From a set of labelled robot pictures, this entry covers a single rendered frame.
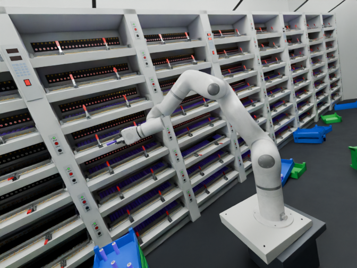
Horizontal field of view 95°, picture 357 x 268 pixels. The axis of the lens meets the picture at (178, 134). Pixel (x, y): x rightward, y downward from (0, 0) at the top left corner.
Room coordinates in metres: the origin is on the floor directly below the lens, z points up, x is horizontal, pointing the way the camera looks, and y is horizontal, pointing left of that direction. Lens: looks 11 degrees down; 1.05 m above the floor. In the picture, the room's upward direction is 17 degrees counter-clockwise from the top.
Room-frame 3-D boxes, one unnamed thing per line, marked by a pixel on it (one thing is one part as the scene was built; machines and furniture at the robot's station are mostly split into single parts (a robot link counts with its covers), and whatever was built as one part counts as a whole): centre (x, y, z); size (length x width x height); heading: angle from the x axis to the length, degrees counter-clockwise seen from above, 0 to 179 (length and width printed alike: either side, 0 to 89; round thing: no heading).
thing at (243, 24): (2.07, -1.10, 0.87); 0.20 x 0.09 x 1.74; 30
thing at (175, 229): (1.57, -0.18, 0.03); 2.19 x 0.16 x 0.05; 120
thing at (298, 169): (1.58, -0.98, 0.04); 0.30 x 0.20 x 0.08; 30
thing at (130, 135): (1.04, 0.28, 0.93); 0.11 x 0.07 x 0.10; 85
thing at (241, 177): (1.72, -0.49, 0.87); 0.20 x 0.09 x 1.74; 30
